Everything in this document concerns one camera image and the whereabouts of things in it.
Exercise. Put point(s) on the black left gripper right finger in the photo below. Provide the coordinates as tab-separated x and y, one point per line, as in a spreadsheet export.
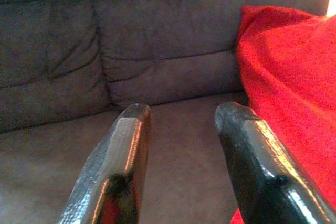
252	155

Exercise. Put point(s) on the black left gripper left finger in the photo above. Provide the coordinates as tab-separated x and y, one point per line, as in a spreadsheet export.
118	150

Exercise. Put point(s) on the red pillow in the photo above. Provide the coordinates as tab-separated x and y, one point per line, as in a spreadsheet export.
288	64

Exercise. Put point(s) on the brown fabric sofa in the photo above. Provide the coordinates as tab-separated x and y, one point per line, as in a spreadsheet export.
157	37

